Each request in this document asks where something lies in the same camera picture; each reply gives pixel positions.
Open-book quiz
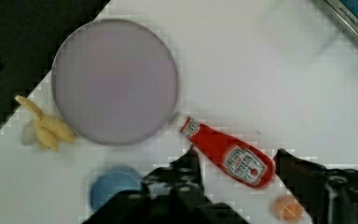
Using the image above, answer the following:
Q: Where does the blue bowl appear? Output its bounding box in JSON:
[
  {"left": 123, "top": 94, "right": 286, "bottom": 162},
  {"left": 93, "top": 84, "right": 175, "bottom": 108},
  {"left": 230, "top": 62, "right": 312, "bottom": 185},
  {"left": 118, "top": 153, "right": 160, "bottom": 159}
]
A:
[{"left": 89, "top": 165, "right": 142, "bottom": 212}]

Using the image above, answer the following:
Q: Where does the yellow toy banana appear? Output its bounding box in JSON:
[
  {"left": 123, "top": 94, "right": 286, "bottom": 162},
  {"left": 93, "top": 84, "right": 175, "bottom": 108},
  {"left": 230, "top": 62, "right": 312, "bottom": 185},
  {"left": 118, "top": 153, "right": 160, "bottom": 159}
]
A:
[{"left": 15, "top": 95, "right": 76, "bottom": 151}]

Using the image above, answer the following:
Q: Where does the red felt ketchup bottle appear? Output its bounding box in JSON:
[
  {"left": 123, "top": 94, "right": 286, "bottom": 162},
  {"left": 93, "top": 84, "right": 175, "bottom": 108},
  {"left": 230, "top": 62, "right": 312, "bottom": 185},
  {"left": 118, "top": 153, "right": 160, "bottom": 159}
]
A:
[{"left": 176, "top": 115, "right": 275, "bottom": 189}]

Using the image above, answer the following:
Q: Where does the toy orange slice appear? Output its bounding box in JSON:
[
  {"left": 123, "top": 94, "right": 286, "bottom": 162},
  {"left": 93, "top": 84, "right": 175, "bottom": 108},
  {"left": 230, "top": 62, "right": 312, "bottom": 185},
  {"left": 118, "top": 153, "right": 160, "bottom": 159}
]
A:
[{"left": 272, "top": 195, "right": 303, "bottom": 224}]

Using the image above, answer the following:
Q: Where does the lavender round plate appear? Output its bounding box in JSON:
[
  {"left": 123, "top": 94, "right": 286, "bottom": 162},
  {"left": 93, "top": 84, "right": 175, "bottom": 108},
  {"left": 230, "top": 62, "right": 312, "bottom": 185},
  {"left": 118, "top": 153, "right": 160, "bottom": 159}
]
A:
[{"left": 51, "top": 19, "right": 179, "bottom": 146}]

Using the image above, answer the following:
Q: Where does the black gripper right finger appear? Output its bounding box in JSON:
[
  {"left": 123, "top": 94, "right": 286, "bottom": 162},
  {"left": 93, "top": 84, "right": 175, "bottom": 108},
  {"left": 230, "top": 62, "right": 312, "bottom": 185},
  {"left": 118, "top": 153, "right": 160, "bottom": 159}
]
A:
[{"left": 273, "top": 148, "right": 358, "bottom": 224}]

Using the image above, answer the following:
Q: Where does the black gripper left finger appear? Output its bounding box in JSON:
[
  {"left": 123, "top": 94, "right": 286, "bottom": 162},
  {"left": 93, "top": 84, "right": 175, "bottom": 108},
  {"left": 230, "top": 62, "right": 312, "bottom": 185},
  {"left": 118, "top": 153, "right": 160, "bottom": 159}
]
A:
[{"left": 83, "top": 149, "right": 249, "bottom": 224}]

